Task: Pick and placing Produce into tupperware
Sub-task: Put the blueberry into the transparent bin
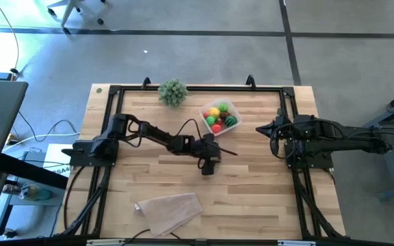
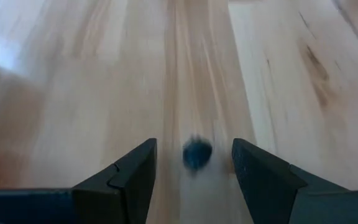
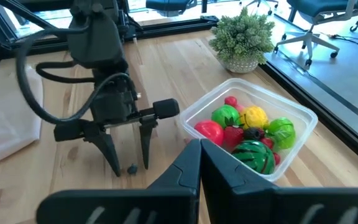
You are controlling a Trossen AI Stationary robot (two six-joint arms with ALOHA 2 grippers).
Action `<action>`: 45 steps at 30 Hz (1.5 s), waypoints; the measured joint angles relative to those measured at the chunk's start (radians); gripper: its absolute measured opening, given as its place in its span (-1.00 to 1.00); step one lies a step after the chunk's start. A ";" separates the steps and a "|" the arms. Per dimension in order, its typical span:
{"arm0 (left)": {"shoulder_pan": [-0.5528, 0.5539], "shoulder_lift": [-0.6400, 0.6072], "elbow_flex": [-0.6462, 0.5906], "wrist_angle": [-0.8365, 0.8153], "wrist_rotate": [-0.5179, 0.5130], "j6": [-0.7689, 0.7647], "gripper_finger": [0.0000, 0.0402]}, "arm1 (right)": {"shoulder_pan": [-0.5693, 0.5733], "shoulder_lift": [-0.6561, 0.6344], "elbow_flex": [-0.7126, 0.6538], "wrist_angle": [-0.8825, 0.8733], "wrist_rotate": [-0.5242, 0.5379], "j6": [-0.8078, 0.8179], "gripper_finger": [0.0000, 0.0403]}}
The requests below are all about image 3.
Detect light green cabbage toy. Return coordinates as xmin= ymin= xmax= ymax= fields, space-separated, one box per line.
xmin=265 ymin=117 xmax=296 ymax=150

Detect black floor cables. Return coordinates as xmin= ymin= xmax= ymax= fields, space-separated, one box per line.
xmin=320 ymin=30 xmax=358 ymax=52

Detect dark blackberry toy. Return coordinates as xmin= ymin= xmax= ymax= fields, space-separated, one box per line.
xmin=243 ymin=126 xmax=265 ymax=141

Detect blue-seated office chair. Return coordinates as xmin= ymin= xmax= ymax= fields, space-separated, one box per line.
xmin=144 ymin=0 xmax=198 ymax=18

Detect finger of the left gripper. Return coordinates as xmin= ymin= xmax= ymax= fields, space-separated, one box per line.
xmin=140 ymin=98 xmax=180 ymax=170
xmin=53 ymin=119 xmax=121 ymax=177

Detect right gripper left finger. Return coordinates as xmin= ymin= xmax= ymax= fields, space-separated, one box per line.
xmin=37 ymin=139 xmax=201 ymax=224

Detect black aluminium table frame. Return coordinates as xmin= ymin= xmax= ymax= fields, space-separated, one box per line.
xmin=0 ymin=0 xmax=358 ymax=172

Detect yellow lemon toy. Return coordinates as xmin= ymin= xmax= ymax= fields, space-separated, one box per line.
xmin=239 ymin=105 xmax=270 ymax=130

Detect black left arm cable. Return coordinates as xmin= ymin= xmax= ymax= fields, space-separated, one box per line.
xmin=15 ymin=26 xmax=135 ymax=125

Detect green potted faux plant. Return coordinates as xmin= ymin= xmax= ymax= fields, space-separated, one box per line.
xmin=208 ymin=6 xmax=276 ymax=75

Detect striped watermelon toy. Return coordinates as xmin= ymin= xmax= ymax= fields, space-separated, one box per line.
xmin=231 ymin=139 xmax=276 ymax=175

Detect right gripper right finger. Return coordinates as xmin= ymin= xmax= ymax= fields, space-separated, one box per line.
xmin=201 ymin=139 xmax=358 ymax=224

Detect white-legged office chair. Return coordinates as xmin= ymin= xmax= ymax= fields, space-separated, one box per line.
xmin=273 ymin=0 xmax=358 ymax=68

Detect clear plastic tupperware container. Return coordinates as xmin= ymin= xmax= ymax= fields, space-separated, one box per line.
xmin=178 ymin=77 xmax=319 ymax=183

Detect bright green pepper toy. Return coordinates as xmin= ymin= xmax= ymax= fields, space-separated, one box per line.
xmin=211 ymin=104 xmax=241 ymax=129

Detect beige folded cloth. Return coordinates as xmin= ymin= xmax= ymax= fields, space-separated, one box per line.
xmin=0 ymin=70 xmax=45 ymax=170

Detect small red cherry tomato toy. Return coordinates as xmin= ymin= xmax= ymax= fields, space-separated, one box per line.
xmin=224 ymin=95 xmax=238 ymax=108

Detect large red tomato toy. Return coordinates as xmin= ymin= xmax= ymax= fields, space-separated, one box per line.
xmin=193 ymin=119 xmax=225 ymax=147

